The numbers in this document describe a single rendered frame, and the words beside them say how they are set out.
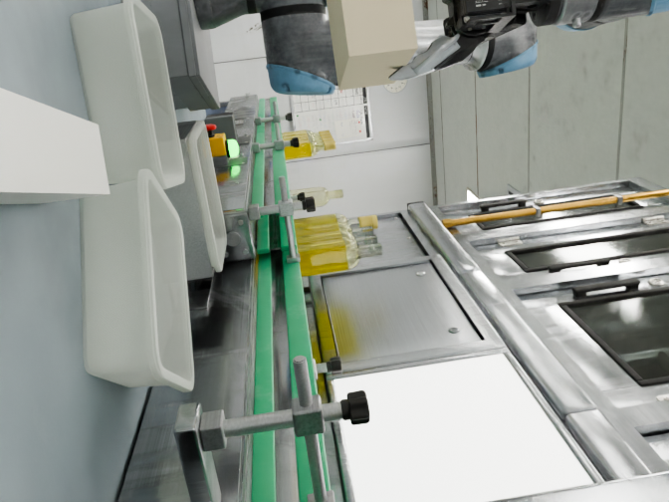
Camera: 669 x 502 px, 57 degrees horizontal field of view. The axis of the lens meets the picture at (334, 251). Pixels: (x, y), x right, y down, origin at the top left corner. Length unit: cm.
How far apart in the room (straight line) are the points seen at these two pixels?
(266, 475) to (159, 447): 13
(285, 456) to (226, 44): 655
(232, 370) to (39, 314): 34
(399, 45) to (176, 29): 45
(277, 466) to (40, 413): 27
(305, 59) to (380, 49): 41
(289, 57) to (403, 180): 644
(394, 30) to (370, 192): 678
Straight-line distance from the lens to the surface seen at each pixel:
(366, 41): 69
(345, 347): 120
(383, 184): 745
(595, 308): 143
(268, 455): 71
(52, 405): 57
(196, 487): 59
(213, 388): 80
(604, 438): 100
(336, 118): 719
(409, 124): 736
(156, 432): 76
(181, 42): 104
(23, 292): 54
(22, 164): 42
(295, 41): 109
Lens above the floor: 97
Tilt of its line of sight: 3 degrees up
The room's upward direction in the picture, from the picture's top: 82 degrees clockwise
